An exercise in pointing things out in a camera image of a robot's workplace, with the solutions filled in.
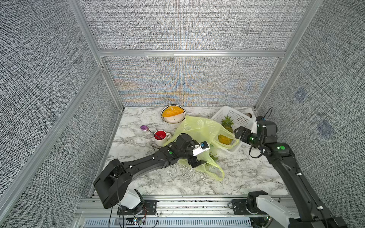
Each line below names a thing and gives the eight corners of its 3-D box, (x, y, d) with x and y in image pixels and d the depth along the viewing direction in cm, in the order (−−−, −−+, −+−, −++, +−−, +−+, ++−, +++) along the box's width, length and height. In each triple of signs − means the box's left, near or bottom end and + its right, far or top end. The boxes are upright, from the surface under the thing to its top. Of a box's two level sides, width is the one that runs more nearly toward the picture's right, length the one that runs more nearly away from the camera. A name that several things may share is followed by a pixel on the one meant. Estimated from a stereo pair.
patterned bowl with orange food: (161, 123, 108) (160, 119, 105) (162, 108, 119) (162, 104, 115) (186, 123, 108) (186, 119, 105) (185, 108, 119) (185, 104, 115)
